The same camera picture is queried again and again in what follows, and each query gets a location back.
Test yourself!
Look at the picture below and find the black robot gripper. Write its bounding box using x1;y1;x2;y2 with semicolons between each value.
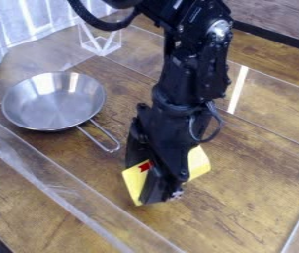
126;101;223;205

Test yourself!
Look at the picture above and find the yellow butter block toy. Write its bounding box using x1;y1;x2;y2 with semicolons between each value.
123;146;211;206

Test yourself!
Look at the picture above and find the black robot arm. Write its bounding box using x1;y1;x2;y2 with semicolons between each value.
104;0;234;204

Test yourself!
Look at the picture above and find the silver metal frying pan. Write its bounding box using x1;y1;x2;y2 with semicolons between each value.
1;71;122;153

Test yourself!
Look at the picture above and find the black bar on table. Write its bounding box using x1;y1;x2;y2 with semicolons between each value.
234;20;299;49

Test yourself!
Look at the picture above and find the white sheer curtain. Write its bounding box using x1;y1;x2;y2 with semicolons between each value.
0;0;118;74

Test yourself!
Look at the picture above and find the clear acrylic tray wall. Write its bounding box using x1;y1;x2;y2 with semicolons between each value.
0;19;299;253

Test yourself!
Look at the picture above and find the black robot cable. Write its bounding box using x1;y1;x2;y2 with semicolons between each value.
66;0;140;33

